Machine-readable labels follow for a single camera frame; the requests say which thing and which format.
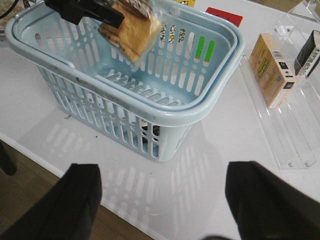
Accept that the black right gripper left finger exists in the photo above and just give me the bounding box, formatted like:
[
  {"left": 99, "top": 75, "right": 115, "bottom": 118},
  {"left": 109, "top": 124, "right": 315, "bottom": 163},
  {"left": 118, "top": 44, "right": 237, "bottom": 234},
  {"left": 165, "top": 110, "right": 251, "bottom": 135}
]
[{"left": 0, "top": 163, "right": 102, "bottom": 240}]

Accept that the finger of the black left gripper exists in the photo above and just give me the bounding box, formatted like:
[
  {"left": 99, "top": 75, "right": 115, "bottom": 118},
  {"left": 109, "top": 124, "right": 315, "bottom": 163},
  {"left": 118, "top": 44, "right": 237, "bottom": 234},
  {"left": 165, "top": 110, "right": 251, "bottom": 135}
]
[
  {"left": 85, "top": 5, "right": 125, "bottom": 28},
  {"left": 44, "top": 0, "right": 100, "bottom": 25}
]

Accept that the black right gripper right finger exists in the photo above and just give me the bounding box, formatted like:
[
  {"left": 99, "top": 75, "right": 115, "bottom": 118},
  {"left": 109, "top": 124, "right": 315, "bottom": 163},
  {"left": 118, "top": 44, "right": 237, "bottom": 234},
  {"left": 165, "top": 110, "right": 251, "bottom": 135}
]
[{"left": 225, "top": 161, "right": 320, "bottom": 240}]

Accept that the packaged bread slice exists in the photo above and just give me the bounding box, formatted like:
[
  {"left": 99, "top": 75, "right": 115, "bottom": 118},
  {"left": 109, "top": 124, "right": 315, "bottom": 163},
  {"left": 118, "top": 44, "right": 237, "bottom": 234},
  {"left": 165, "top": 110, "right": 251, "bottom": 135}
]
[{"left": 98, "top": 0, "right": 163, "bottom": 71}]

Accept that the light blue plastic basket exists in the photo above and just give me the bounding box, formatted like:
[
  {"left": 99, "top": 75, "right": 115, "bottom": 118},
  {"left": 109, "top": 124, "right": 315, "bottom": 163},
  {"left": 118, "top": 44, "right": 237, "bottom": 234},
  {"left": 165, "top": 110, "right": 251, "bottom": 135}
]
[{"left": 5, "top": 0, "right": 245, "bottom": 162}]

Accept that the beige tissue pack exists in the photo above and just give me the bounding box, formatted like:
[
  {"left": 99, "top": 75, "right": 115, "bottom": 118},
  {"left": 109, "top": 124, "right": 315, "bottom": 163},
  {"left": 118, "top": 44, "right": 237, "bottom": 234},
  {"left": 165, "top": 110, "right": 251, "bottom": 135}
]
[{"left": 248, "top": 33, "right": 296, "bottom": 109}]

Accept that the yellow popcorn bucket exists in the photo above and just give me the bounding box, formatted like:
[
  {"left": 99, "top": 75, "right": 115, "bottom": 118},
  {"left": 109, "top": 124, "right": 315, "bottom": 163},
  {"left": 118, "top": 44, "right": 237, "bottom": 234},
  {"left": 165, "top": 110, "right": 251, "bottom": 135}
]
[{"left": 174, "top": 0, "right": 196, "bottom": 8}]

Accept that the right clear acrylic shelf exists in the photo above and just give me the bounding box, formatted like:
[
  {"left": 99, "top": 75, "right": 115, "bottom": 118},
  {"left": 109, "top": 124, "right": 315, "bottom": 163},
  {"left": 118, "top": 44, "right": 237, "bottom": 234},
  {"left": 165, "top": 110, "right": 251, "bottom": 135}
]
[{"left": 238, "top": 0, "right": 320, "bottom": 171}]

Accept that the red flat object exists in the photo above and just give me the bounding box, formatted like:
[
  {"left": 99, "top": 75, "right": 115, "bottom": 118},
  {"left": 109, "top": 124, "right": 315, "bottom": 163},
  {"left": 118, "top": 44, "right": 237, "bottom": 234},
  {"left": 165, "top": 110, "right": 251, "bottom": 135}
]
[{"left": 205, "top": 7, "right": 244, "bottom": 27}]

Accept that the black snack box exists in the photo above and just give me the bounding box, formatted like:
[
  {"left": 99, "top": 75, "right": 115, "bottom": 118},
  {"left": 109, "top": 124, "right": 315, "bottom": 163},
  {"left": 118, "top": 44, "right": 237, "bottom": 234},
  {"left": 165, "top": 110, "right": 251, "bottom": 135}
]
[{"left": 294, "top": 30, "right": 320, "bottom": 78}]

